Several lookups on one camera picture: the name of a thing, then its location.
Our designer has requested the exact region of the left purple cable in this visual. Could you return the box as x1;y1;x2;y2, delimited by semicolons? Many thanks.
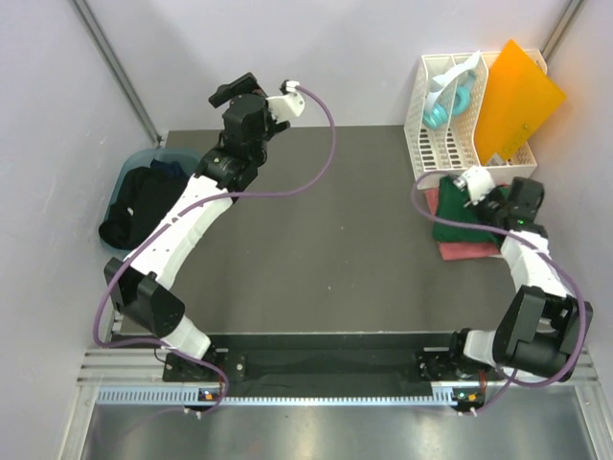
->
91;83;336;418

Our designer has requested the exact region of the navy blue garment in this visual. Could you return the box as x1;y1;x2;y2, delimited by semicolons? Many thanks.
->
149;159;187;179

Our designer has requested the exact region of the white perforated file organizer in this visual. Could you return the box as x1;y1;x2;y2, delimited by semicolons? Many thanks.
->
404;51;537;183

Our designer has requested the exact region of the black t shirt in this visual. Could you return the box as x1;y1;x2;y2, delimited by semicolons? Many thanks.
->
99;166;189;250

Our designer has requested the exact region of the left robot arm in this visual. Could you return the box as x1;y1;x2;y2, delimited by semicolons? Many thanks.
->
104;73;305;380

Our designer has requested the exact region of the pink folded t shirt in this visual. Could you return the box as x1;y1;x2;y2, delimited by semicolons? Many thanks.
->
425;188;501;262

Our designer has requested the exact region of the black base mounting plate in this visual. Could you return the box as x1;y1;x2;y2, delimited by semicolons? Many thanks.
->
162;332;507;399

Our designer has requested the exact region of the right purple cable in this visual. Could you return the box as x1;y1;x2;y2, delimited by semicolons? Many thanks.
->
411;171;589;416

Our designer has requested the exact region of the blue plastic basket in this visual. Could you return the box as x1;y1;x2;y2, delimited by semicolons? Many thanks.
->
100;148;201;256

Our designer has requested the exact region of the purple cable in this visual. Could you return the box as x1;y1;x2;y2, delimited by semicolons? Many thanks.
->
91;83;336;418
411;171;589;416

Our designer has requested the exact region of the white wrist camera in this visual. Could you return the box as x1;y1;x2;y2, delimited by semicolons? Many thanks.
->
266;80;306;124
453;166;496;205

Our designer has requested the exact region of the orange plastic folder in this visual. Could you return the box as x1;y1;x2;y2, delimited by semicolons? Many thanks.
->
474;39;566;165

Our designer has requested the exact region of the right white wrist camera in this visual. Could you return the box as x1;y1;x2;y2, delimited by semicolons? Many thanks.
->
453;166;496;205

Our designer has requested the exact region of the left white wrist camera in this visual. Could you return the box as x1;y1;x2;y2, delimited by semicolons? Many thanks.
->
266;80;306;124

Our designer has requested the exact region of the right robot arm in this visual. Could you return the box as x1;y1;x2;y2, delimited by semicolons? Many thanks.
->
446;167;593;381

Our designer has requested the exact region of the green t shirt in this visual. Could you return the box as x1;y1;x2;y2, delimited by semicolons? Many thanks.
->
432;176;499;244

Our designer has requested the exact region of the grey slotted cable duct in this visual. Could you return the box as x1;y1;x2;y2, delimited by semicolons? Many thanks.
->
96;386;480;406

